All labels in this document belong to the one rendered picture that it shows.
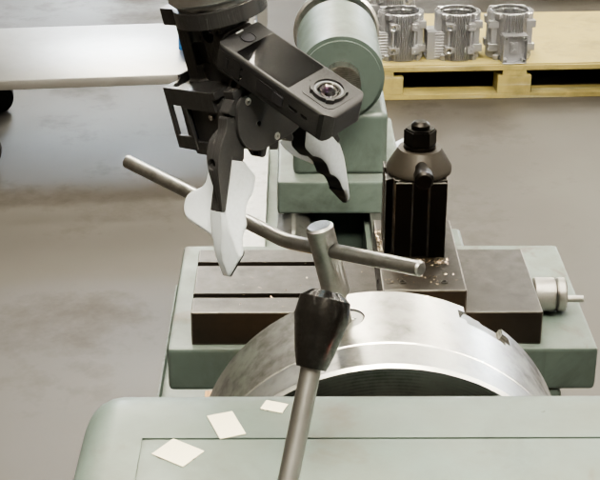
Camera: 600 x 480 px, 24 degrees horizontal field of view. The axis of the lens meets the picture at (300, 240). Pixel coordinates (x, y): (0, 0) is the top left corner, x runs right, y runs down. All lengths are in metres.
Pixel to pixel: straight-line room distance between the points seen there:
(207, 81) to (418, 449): 0.34
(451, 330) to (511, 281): 0.67
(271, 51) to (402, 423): 0.29
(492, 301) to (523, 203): 2.76
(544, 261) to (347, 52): 0.47
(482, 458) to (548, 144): 4.11
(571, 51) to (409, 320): 4.52
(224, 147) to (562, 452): 0.34
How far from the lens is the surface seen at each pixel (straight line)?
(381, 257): 1.04
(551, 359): 1.74
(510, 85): 5.43
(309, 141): 1.10
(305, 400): 0.79
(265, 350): 1.13
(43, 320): 3.78
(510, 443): 0.93
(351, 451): 0.91
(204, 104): 1.06
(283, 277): 1.77
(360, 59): 2.16
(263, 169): 2.39
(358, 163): 2.22
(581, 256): 4.15
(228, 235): 1.06
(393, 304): 1.13
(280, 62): 1.03
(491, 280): 1.78
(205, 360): 1.71
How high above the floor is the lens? 1.76
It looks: 25 degrees down
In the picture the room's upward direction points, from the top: straight up
